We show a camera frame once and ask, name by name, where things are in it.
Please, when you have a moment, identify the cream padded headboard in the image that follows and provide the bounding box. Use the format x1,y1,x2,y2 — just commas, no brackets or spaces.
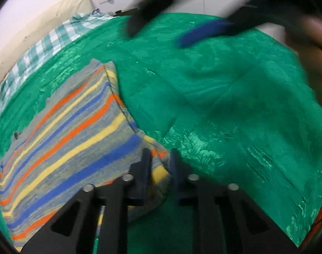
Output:
0,0,93,84

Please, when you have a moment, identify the person right hand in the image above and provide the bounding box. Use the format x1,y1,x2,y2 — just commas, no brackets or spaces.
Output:
285,15,322,106

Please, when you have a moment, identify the green checked bed sheet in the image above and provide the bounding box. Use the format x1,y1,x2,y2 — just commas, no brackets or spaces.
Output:
0,9,113,116

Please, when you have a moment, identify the green bedspread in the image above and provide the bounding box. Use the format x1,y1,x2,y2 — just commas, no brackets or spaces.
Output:
0,13,322,253

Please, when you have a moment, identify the striped knit sweater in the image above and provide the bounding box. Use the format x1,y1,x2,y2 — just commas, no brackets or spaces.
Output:
0,60,170,250

